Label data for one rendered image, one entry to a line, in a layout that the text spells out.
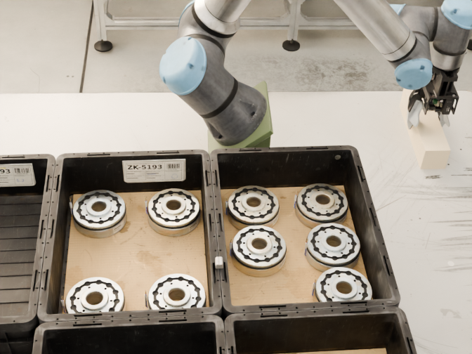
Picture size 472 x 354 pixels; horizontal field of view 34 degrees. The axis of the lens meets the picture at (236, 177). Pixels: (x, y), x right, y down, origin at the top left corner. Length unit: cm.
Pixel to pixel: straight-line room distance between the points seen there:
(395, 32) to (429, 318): 57
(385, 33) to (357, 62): 187
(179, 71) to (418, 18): 52
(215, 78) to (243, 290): 49
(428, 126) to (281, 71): 148
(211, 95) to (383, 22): 40
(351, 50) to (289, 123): 157
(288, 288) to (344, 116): 70
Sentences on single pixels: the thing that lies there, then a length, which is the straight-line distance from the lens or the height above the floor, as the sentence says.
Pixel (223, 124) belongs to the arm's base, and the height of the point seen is 85.
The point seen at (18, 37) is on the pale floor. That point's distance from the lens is 358.
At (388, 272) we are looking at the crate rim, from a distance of 137.
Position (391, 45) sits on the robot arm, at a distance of 159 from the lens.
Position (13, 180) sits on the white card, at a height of 87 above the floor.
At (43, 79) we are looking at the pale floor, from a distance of 331.
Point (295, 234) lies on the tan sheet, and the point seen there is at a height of 83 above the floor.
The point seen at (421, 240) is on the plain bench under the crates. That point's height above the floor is 70.
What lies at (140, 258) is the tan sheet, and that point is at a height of 83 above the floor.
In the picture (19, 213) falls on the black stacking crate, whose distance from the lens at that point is 159.
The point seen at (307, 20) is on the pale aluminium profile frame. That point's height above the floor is 14.
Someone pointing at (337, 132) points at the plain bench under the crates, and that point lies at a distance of 196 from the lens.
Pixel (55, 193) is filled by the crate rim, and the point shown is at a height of 93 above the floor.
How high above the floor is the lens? 196
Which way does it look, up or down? 44 degrees down
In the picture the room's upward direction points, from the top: 3 degrees clockwise
